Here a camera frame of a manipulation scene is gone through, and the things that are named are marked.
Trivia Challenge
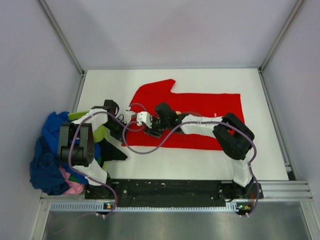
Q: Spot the green t shirt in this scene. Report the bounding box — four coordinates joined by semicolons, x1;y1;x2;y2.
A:
68;174;79;183

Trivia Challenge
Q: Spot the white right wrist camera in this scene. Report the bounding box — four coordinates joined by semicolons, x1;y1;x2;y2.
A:
136;111;152;128

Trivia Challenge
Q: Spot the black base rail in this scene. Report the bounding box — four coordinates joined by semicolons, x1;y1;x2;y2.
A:
84;179;264;207

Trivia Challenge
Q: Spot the blue t shirt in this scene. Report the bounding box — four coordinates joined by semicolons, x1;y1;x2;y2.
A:
29;111;88;196

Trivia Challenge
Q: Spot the black t shirt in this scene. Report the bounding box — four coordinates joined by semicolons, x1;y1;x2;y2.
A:
98;138;128;163

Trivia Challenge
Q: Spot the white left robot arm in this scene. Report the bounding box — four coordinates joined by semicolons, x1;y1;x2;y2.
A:
58;100;128;199

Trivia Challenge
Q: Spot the aluminium frame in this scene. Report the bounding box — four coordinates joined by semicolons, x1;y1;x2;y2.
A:
31;0;320;240

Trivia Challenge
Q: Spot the red printed t shirt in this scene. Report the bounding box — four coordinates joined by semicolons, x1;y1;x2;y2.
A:
130;79;245;151

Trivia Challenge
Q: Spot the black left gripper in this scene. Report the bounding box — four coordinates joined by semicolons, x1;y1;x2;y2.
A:
102;118;130;144

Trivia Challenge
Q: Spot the white slotted cable duct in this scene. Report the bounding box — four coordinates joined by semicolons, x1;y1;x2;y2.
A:
50;201;250;213

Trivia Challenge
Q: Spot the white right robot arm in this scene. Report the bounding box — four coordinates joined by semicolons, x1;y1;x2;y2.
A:
137;102;255;198

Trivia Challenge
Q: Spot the pink t shirt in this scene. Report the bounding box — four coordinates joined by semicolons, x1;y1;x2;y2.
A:
59;166;85;195

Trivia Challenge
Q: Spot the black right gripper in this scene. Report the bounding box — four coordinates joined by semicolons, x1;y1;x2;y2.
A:
145;115;170;138

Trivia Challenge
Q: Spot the green plastic basket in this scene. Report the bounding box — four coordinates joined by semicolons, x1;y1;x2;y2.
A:
68;111;107;167

